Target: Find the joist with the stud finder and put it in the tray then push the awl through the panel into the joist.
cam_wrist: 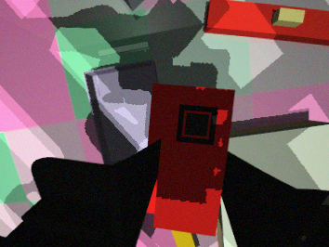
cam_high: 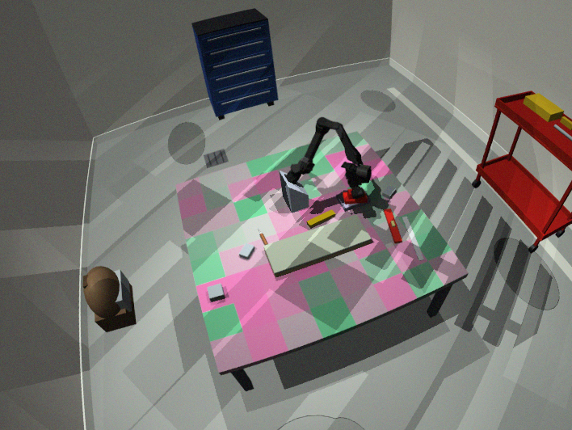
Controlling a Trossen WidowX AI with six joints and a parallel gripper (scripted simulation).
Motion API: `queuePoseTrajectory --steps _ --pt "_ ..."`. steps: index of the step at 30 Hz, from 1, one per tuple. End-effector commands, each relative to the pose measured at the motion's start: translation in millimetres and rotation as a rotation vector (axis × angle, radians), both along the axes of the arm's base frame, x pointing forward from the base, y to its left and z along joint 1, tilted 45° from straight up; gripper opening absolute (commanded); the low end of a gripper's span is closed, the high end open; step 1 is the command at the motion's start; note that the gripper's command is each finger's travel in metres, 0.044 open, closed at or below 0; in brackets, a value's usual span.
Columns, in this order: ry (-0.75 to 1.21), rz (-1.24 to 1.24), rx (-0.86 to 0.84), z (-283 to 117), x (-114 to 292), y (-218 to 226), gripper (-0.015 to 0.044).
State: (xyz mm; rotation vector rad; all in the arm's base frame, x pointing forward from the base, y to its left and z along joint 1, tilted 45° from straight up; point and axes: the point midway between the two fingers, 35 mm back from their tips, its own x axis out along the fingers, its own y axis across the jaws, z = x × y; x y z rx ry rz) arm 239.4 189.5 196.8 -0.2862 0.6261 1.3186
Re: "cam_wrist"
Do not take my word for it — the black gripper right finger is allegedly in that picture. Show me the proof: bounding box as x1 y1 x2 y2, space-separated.
221 151 329 247

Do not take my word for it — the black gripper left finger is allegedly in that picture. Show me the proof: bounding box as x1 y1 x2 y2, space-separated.
31 139 162 247

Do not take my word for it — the yellow flat bar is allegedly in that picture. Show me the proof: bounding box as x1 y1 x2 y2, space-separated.
171 230 196 247

